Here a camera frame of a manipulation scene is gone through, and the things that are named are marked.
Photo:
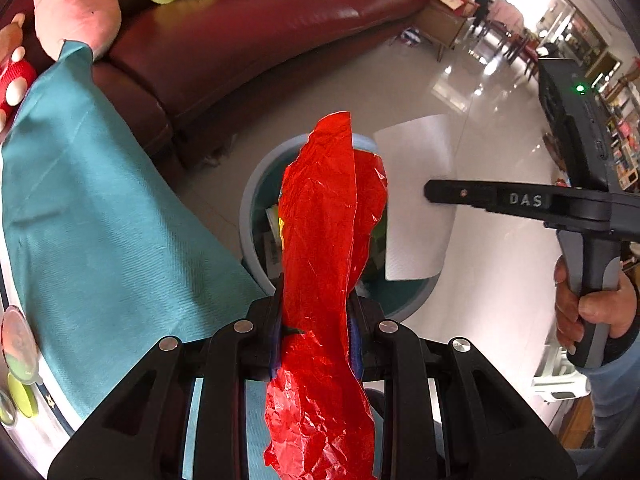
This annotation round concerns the pink carrot plush with bunny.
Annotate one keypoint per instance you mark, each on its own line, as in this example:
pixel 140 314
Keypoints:
pixel 75 15

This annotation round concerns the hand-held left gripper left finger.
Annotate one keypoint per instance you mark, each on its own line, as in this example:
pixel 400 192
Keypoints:
pixel 272 360

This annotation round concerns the brown bear plush red outfit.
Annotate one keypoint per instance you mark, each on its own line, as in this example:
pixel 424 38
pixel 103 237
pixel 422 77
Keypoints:
pixel 12 75

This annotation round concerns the person's right hand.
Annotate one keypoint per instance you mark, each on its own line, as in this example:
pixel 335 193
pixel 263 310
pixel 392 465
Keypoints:
pixel 567 310

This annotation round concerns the wooden side table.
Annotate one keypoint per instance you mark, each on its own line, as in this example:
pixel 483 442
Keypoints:
pixel 445 20

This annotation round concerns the red crinkled plastic wrapper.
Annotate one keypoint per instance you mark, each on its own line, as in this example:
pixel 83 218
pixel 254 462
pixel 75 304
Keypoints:
pixel 320 235

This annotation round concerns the clear plastic jelly cup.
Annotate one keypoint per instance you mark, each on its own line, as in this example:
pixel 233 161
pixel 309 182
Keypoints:
pixel 6 410
pixel 17 345

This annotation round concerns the shelf with books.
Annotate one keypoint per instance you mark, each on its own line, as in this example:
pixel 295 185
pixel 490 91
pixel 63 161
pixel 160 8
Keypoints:
pixel 622 125

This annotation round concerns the teal and white blanket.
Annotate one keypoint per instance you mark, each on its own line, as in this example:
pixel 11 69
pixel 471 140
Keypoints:
pixel 100 210

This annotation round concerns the white paper sheet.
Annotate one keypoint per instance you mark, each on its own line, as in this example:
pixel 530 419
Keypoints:
pixel 415 160

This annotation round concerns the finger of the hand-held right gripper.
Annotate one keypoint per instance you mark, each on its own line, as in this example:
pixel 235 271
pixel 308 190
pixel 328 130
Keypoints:
pixel 475 194

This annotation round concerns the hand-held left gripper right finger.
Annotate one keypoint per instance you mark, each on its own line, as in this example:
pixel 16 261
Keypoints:
pixel 356 360

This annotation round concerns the teal round waste bin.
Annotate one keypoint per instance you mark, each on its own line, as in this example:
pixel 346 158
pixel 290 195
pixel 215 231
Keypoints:
pixel 250 210

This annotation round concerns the white plastic stool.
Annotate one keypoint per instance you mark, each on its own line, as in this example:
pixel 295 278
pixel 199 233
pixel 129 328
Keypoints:
pixel 560 375

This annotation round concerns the dark red leather sofa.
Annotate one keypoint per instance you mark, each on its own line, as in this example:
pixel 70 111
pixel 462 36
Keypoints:
pixel 250 35

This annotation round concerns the person's right forearm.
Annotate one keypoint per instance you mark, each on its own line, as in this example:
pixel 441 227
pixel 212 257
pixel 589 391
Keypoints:
pixel 615 395

